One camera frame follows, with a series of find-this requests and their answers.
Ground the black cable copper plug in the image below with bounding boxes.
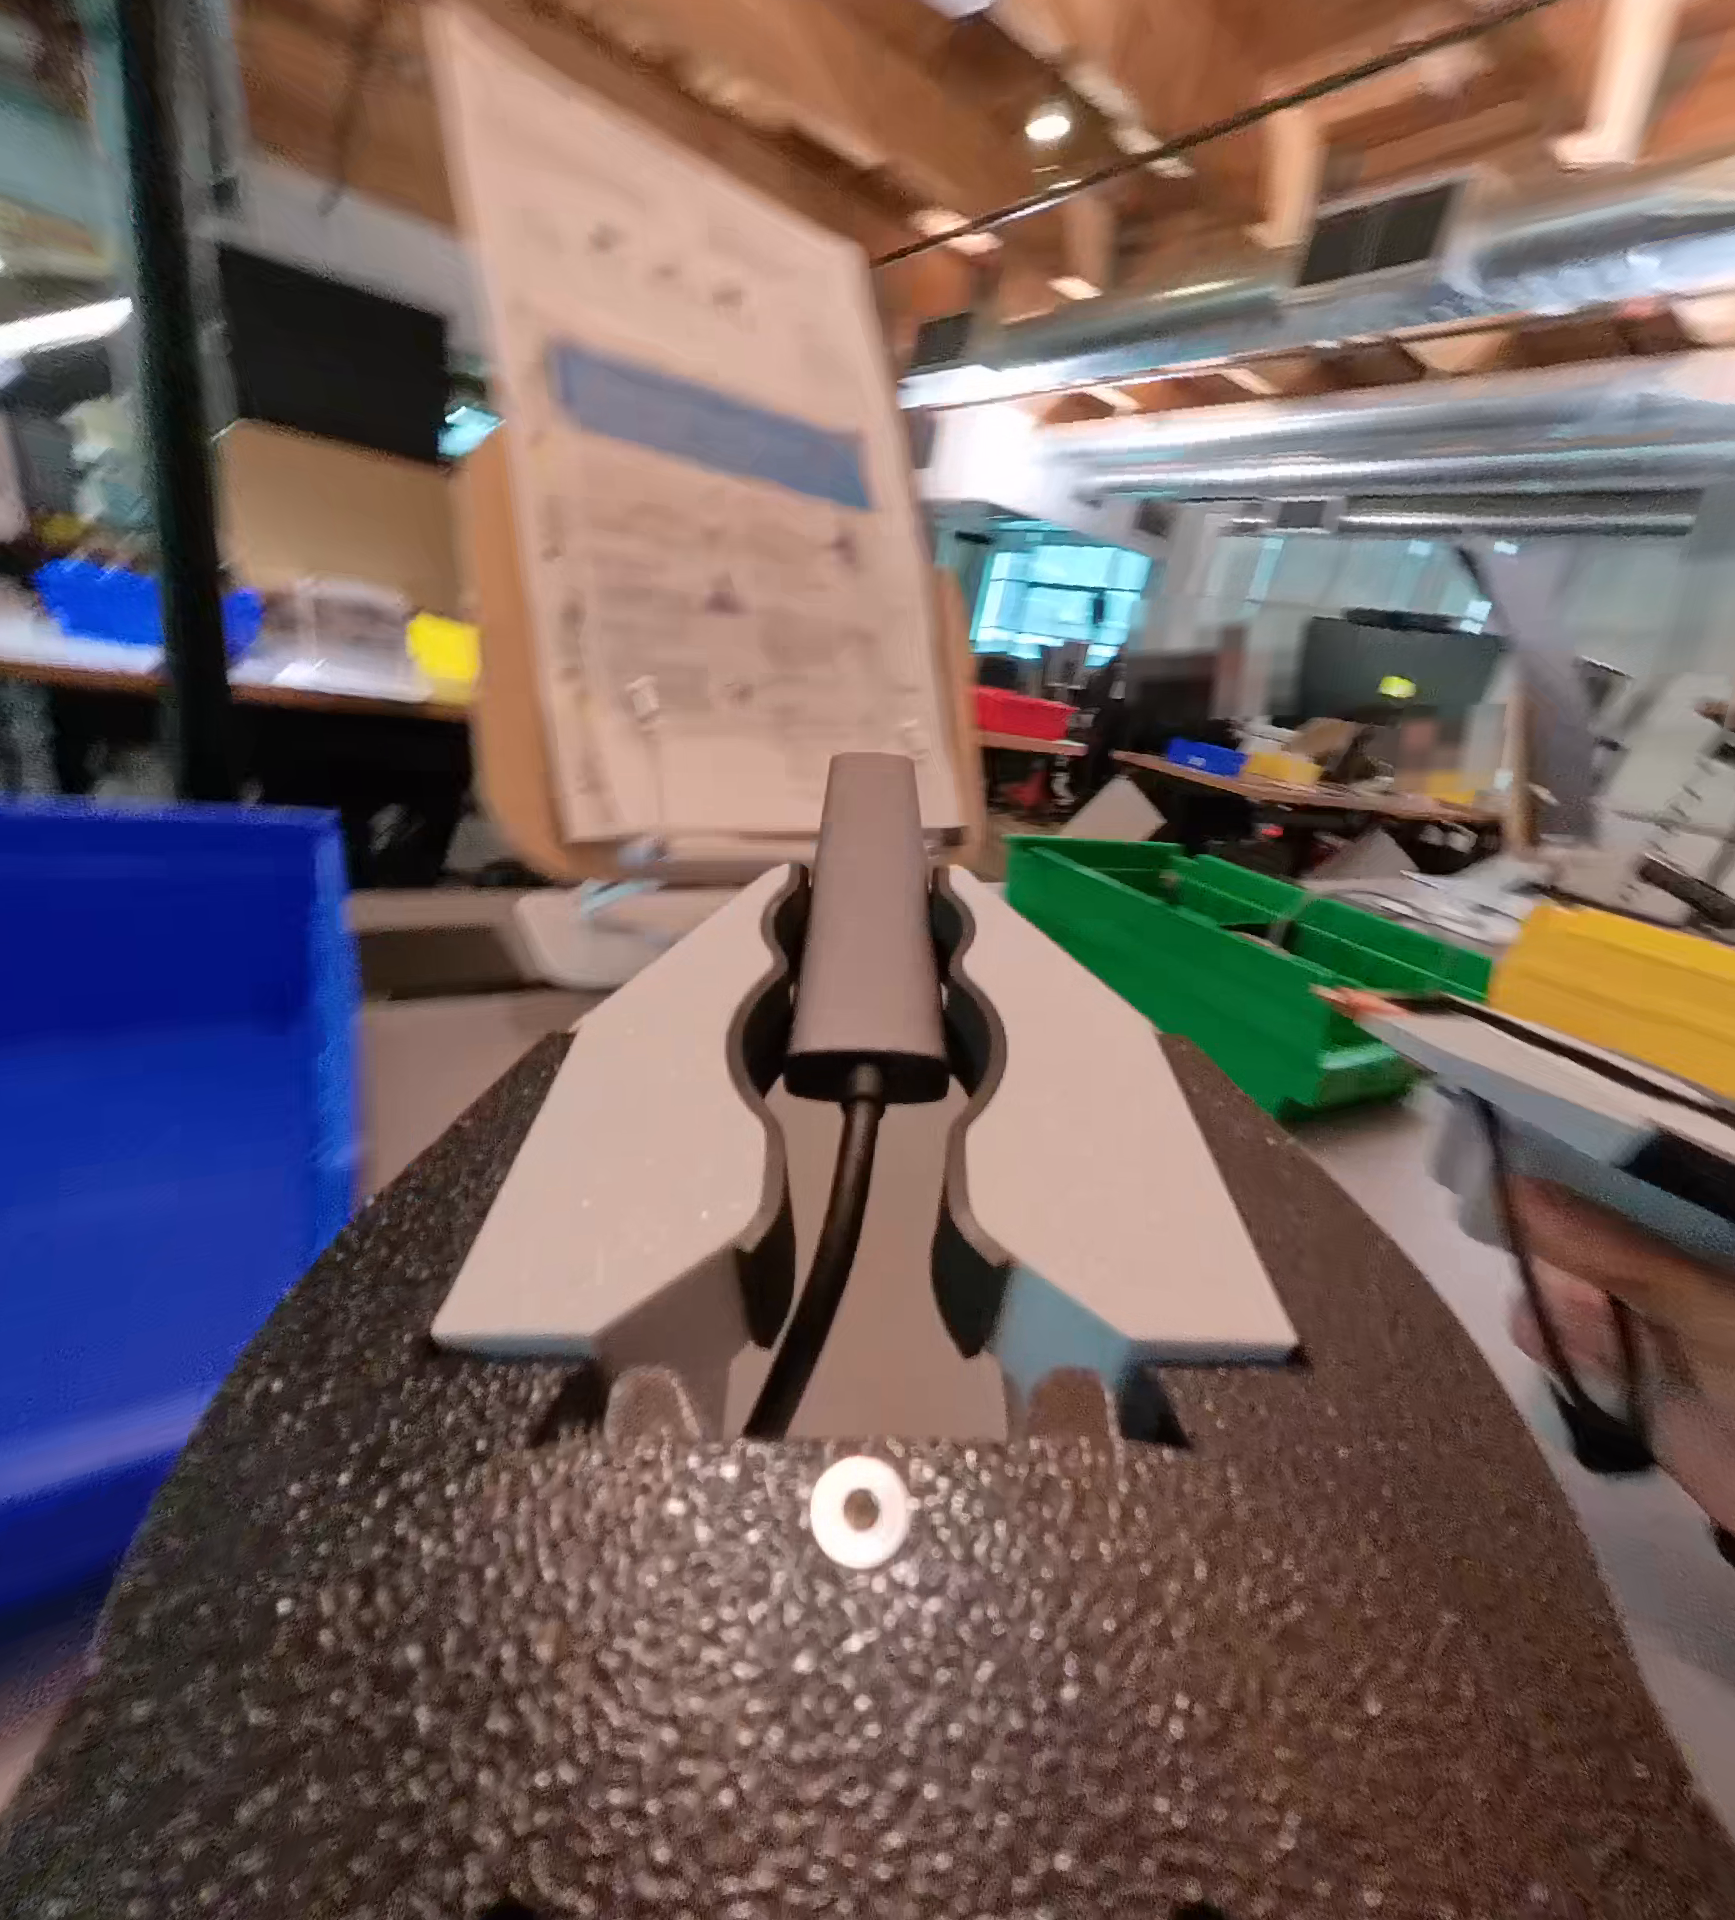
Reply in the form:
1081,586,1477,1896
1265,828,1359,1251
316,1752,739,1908
1313,982,1735,1481

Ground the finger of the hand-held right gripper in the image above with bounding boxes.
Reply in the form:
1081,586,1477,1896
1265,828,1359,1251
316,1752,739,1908
1347,1008,1735,1203

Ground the black monitor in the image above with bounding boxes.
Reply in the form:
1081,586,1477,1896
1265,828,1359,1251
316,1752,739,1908
1299,612,1503,726

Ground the document stand with instruction sheet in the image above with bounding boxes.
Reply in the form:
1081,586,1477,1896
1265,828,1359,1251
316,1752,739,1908
422,0,967,846

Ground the person's right hand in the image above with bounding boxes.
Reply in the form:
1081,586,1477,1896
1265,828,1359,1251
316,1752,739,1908
1501,1175,1735,1561

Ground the black panel wooden stand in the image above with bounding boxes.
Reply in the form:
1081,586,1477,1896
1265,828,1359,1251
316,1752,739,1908
1459,542,1611,855
212,244,462,621

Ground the grey USB hub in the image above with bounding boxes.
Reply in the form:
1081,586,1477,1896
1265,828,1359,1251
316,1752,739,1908
735,753,953,1447

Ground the silver ventilation duct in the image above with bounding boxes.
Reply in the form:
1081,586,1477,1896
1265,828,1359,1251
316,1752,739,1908
899,181,1735,505

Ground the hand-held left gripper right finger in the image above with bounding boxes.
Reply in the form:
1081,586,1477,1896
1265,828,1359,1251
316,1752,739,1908
931,867,1307,1447

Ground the wooden table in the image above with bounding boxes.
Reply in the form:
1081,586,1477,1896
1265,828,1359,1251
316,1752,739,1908
1113,750,1501,830
0,644,476,730

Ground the black metal post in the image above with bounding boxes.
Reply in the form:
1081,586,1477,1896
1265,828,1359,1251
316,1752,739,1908
114,0,236,808

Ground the green plastic bin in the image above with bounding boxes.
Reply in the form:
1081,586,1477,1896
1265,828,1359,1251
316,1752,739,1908
1003,834,1493,1123

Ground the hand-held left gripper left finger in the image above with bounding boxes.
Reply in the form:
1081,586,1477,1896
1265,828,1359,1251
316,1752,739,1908
430,864,811,1431

